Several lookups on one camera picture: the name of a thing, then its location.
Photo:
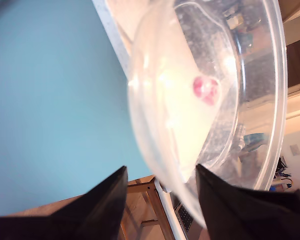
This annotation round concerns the wooden furniture frame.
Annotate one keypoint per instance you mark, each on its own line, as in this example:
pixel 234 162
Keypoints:
pixel 140 186

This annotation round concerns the grey laptop keyboard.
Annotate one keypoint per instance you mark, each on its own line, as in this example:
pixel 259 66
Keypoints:
pixel 185 217

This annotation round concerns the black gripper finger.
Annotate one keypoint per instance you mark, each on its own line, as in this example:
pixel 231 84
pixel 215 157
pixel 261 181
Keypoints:
pixel 240 215
pixel 102 207

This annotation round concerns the clear plastic microwave lid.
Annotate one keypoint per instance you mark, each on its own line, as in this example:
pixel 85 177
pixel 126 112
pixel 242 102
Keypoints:
pixel 180 112

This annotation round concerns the white metal bar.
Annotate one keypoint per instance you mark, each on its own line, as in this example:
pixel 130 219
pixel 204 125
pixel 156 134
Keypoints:
pixel 168 215

